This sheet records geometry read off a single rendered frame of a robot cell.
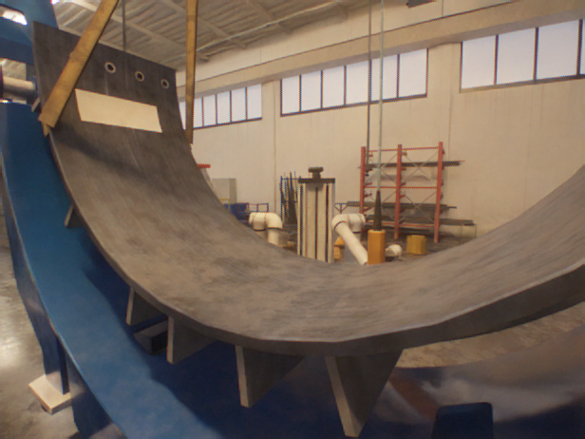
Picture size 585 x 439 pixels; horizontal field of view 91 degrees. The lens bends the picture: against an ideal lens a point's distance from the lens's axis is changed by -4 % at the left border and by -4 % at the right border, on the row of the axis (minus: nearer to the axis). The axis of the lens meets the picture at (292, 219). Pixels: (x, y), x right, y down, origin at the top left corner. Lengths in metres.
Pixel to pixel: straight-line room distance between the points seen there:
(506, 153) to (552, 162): 1.19
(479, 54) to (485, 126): 2.30
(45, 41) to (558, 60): 11.71
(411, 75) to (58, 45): 11.22
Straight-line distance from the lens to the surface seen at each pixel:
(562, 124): 11.52
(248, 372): 0.79
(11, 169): 1.72
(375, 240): 1.56
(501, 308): 0.48
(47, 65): 1.69
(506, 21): 11.48
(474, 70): 11.87
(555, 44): 12.14
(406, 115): 11.68
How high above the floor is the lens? 1.72
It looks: 7 degrees down
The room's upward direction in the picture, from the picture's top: straight up
